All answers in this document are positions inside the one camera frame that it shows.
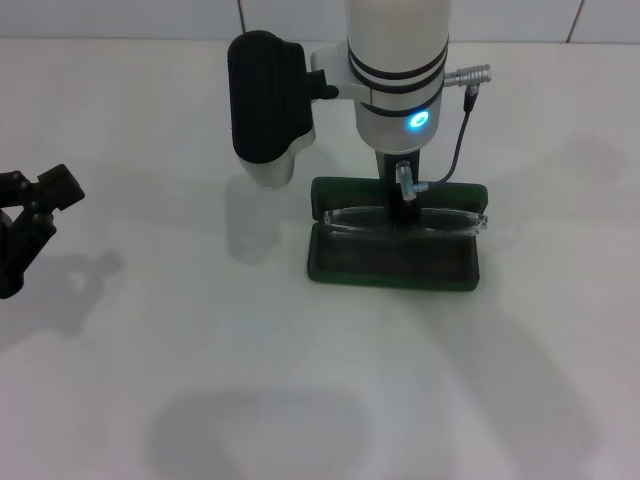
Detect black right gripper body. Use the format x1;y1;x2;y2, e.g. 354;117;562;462
375;147;422;237

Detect green glasses case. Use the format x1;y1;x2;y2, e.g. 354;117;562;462
305;175;489;295

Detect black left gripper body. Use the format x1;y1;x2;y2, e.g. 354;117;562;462
0;169;32;300

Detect clear transparent glasses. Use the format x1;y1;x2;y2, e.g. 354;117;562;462
322;206;490;240

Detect right wrist connector cable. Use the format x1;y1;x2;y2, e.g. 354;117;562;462
395;62;494;202

